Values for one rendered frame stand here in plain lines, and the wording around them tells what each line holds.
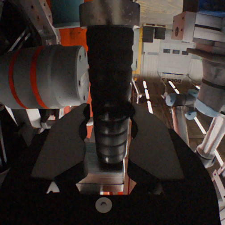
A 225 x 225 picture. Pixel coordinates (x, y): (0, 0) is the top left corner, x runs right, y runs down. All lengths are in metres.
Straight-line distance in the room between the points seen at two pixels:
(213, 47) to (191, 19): 0.11
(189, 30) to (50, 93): 0.41
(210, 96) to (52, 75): 0.53
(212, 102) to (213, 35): 0.25
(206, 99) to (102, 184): 0.51
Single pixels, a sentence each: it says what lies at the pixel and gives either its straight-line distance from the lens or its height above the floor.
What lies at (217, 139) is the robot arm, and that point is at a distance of 0.81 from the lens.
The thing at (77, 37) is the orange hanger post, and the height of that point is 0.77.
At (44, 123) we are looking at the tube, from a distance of 0.41.
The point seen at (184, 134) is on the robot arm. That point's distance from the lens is 0.83.
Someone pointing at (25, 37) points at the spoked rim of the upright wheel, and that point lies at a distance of 0.57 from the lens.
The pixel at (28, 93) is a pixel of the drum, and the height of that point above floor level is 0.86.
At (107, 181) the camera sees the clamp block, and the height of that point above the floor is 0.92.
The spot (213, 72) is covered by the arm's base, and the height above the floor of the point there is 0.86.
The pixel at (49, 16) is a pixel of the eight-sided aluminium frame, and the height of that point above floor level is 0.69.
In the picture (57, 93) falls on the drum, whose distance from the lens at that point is 0.26.
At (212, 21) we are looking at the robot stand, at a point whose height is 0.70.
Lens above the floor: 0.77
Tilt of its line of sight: 31 degrees up
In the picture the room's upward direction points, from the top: 180 degrees clockwise
